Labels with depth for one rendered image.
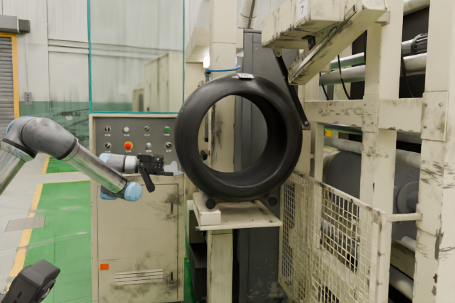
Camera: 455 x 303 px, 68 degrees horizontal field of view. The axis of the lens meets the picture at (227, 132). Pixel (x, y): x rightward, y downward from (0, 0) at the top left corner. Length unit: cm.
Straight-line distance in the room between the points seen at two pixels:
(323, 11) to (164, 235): 156
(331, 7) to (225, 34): 68
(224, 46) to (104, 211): 119
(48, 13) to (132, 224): 893
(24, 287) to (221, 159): 150
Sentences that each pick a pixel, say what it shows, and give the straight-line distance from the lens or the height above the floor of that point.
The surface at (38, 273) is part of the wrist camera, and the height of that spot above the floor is 115.
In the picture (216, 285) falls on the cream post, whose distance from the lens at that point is 206.
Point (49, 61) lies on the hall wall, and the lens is 1043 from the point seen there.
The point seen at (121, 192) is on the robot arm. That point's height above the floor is 98.
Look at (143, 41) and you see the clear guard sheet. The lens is 213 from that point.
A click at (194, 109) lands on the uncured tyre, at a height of 130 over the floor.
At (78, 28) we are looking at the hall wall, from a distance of 1059.
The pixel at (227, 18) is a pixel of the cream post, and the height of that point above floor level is 178.
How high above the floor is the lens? 132
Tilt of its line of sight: 4 degrees down
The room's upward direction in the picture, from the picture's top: 1 degrees clockwise
